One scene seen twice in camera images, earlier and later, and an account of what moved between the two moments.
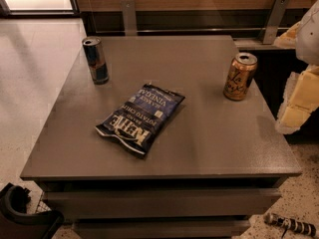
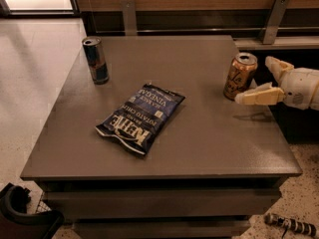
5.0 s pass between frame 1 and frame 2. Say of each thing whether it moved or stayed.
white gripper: moved
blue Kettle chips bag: stayed
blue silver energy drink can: stayed
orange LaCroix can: stayed
